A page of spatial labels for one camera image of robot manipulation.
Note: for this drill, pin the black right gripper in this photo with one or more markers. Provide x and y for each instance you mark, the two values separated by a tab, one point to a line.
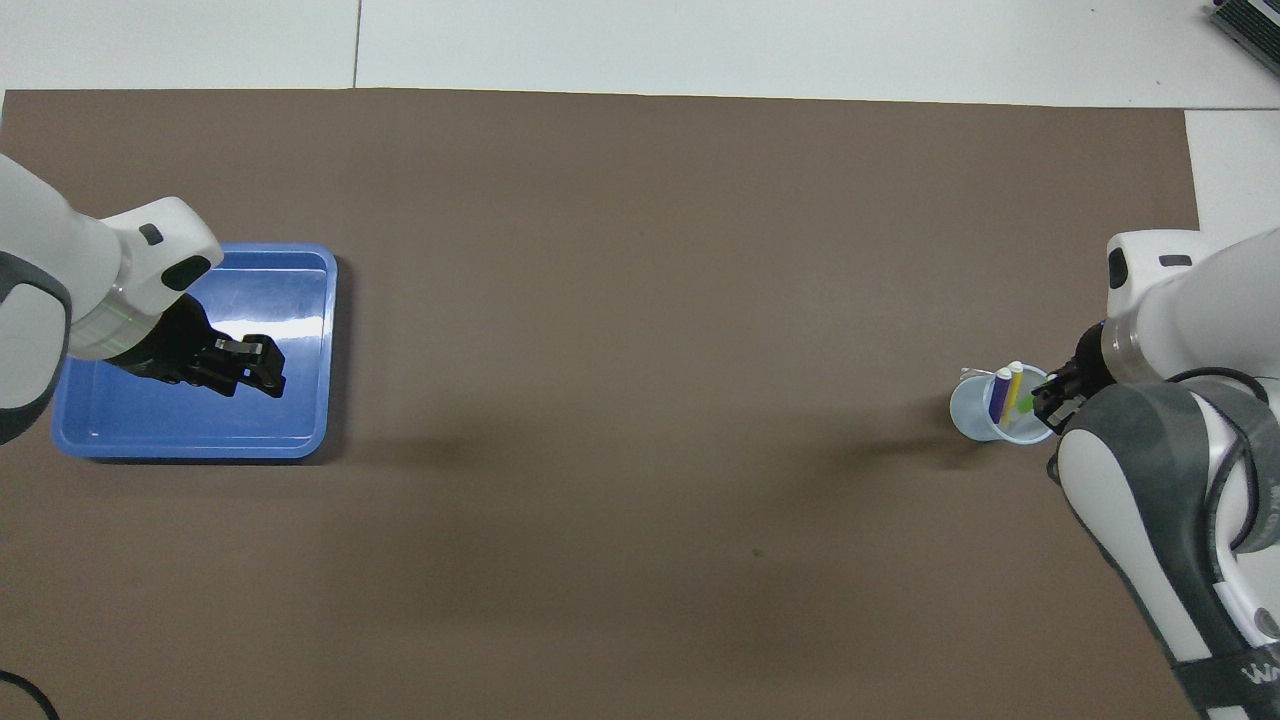
1088	368

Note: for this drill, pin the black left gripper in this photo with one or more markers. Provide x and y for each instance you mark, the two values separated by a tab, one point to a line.
180	350

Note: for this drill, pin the green marker pen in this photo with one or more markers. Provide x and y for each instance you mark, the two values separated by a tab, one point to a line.
1026	406

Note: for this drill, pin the yellow marker pen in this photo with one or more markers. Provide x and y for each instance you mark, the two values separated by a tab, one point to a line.
1013	390

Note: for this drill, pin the purple marker pen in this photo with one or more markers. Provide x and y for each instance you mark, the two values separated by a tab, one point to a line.
998	398

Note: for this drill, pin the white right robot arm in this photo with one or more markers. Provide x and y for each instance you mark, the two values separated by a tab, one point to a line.
1180	300

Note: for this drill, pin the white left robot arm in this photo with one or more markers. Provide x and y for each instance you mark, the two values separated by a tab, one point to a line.
70	260

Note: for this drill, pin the blue plastic tray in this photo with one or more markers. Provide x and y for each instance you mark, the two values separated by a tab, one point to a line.
290	420

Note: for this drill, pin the translucent plastic cup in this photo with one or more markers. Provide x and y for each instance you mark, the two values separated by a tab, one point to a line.
970	415

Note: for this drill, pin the brown table mat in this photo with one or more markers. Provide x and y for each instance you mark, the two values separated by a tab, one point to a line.
640	250

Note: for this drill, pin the grey ribbed device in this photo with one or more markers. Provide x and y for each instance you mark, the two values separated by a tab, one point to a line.
1250	25

